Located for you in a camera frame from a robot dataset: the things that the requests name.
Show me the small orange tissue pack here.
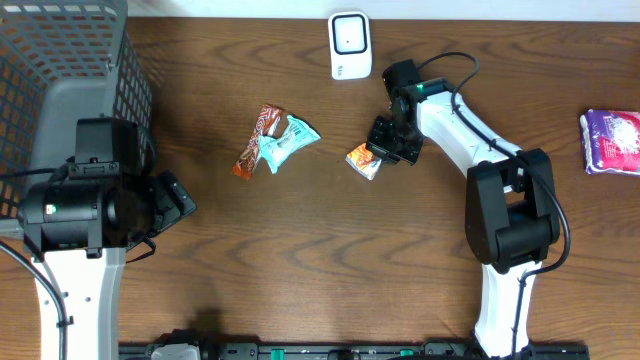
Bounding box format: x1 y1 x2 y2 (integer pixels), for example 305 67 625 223
346 143 382 180

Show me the teal green wipes pack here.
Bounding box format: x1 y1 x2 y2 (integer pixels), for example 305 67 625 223
259 115 321 174

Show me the red Top chocolate bar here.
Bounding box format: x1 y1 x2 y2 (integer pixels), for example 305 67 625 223
232 104 284 180

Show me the red purple sanitary pad pack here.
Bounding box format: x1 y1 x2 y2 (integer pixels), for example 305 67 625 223
579 109 639 177

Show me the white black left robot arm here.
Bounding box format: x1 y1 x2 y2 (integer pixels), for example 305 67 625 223
18 118 197 359

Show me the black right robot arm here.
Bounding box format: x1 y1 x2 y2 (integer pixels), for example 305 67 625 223
366 60 566 359

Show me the white barcode scanner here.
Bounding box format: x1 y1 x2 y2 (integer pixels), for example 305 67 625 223
327 11 373 81

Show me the dark grey plastic basket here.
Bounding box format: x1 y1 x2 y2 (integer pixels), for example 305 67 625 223
1 0 152 218

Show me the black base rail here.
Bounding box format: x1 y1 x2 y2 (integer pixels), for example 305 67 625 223
118 329 591 360

